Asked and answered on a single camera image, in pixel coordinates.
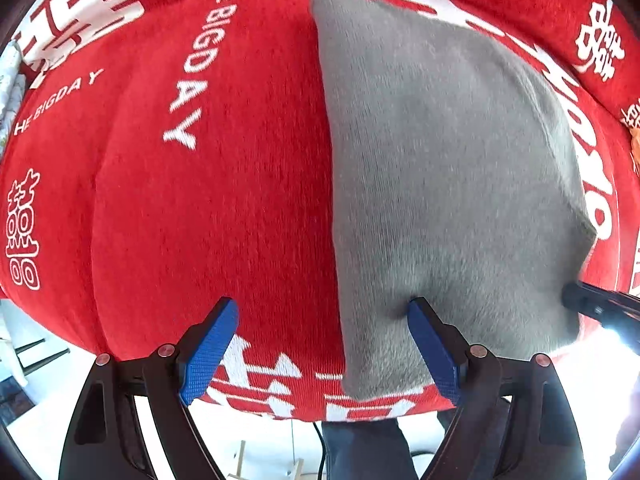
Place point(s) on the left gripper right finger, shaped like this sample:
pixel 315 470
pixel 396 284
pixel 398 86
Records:
pixel 512 418

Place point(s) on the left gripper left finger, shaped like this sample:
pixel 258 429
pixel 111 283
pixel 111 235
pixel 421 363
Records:
pixel 104 439

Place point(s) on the grey knitted garment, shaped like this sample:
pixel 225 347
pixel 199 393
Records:
pixel 455 179

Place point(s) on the person's blue jeans legs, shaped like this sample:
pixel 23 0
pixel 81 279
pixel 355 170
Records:
pixel 367 450

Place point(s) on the red blanket with white print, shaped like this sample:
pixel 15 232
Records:
pixel 168 153

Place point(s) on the white patterned pillow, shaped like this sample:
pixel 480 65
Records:
pixel 13 85

